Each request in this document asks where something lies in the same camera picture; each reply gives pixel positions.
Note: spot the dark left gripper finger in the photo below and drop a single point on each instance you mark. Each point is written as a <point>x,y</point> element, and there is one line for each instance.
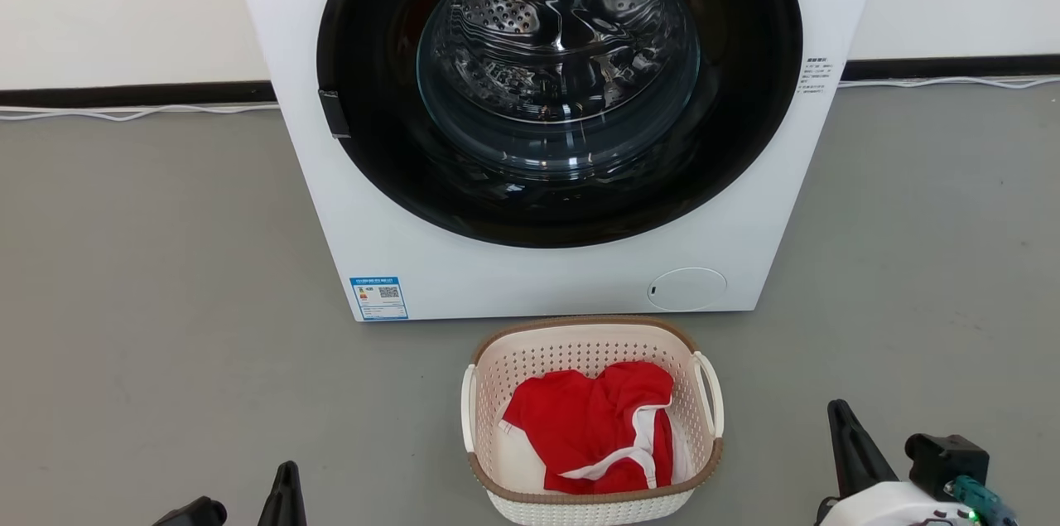
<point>283,505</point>

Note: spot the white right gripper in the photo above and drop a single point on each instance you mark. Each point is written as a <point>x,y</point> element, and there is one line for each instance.
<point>886,508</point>

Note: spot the cream perforated laundry basket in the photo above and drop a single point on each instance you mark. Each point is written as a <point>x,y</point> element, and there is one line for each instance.
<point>580,344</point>

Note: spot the blue energy label sticker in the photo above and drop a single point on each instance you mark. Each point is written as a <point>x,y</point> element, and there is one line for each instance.
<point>378,298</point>

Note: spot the round white filter cover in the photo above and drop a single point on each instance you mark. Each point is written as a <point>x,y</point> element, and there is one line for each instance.
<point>687,289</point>

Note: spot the white front-load washing machine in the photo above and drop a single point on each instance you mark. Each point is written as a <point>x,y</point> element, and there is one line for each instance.
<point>745,203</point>

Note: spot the red garment with white trim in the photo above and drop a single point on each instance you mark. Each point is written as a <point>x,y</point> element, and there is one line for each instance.
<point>580,418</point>

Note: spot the round dark glass washer door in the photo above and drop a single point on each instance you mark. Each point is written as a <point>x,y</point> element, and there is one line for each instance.
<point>729,137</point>

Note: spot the small printed text label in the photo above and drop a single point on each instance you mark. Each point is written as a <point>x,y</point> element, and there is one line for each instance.
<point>816,75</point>

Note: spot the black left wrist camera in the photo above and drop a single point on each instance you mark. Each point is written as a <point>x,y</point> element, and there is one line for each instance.
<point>192,513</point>

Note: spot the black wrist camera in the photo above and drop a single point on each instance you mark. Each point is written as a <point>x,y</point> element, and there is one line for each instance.
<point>192,513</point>
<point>948,460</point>

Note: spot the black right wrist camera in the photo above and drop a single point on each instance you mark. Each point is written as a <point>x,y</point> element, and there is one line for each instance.
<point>948,460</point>

